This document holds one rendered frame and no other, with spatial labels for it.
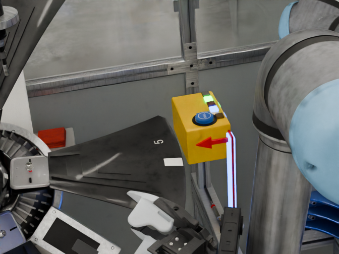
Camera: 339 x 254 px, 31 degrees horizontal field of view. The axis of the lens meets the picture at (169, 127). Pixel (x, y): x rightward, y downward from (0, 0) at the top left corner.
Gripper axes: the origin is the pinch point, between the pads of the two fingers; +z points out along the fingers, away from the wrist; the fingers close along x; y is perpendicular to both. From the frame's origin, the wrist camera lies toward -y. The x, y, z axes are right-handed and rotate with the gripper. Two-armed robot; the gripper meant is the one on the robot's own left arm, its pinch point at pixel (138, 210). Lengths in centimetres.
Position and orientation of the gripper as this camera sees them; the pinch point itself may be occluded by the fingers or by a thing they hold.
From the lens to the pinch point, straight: 93.7
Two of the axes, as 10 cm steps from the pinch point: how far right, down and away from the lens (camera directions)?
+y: -6.6, 4.6, -5.9
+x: 0.5, 8.1, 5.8
